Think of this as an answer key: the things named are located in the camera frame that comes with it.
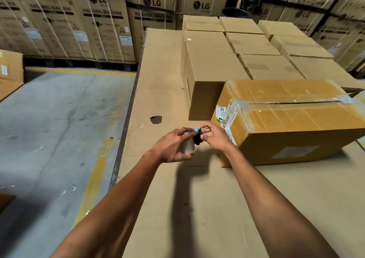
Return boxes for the large taped cardboard box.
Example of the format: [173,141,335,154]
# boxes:
[211,79,365,168]

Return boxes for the labelled cardboard carton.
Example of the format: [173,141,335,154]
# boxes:
[0,49,25,102]

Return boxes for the blue black tape dispenser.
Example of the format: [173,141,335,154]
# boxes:
[182,127,204,155]

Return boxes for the large cardboard sheet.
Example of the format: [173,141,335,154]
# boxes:
[116,27,365,258]

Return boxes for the wall of printed appliance cartons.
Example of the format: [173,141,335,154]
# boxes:
[0,0,365,72]

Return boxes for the person's left forearm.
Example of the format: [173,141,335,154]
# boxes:
[50,150,169,258]

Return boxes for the person's right forearm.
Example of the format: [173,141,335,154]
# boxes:
[224,143,340,258]

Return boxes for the stack of plain cardboard boxes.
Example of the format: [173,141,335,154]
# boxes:
[181,15,365,121]

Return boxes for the person's left hand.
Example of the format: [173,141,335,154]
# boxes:
[148,127,197,164]

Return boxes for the person's right hand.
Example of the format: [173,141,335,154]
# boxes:
[200,122,237,153]

